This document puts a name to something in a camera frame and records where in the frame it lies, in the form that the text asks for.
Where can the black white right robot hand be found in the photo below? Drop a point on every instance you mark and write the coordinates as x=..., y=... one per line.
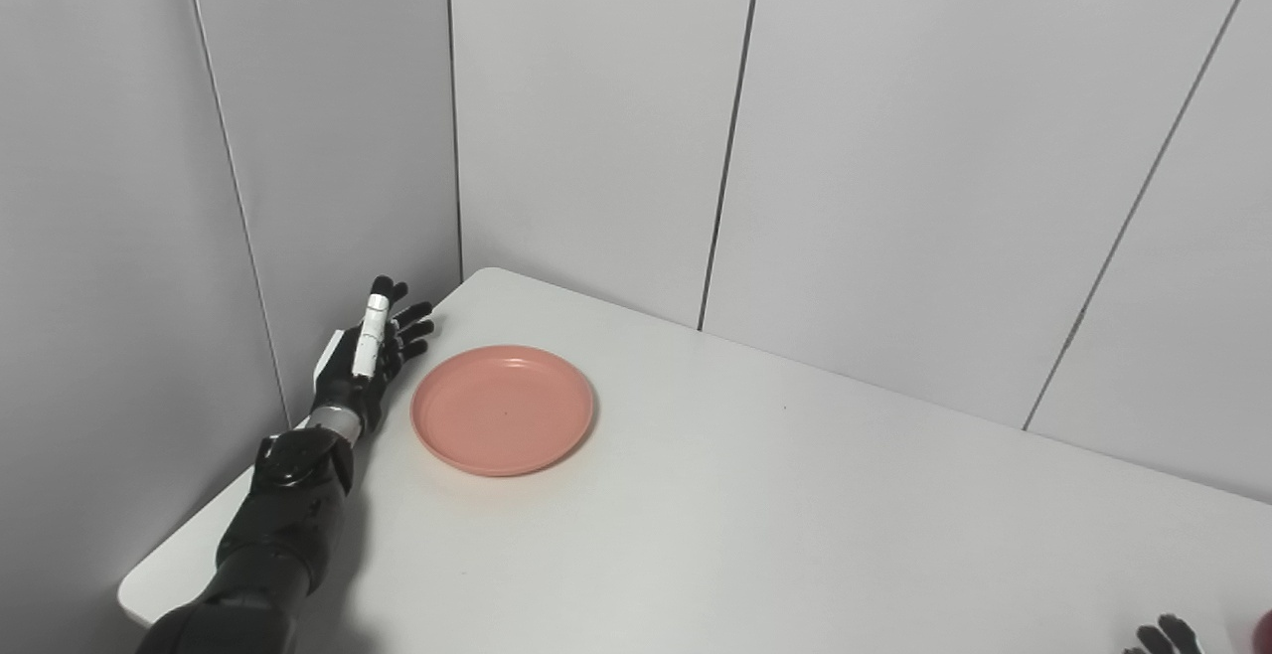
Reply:
x=1163, y=639

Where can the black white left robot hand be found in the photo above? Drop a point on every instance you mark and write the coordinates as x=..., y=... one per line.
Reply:
x=370, y=338

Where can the red apple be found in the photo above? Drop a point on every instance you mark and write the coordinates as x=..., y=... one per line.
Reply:
x=1265, y=630

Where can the pink round plate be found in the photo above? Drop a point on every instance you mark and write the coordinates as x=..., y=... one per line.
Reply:
x=502, y=413

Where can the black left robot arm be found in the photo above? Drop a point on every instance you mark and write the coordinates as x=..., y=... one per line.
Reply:
x=283, y=525

